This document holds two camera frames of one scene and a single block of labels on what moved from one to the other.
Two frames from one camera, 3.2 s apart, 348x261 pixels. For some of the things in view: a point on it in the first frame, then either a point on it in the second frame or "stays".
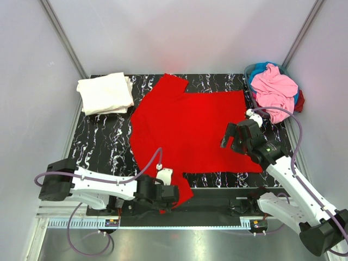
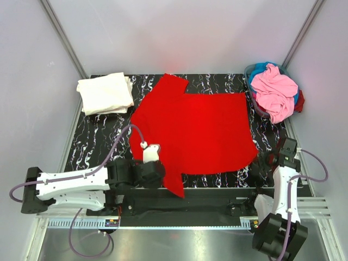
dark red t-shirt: [298, 107] stays
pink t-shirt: [273, 89] stays
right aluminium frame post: [314, 11] stays
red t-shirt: [184, 132] stays
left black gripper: [164, 206] -> [156, 184]
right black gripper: [230, 131] -> [274, 152]
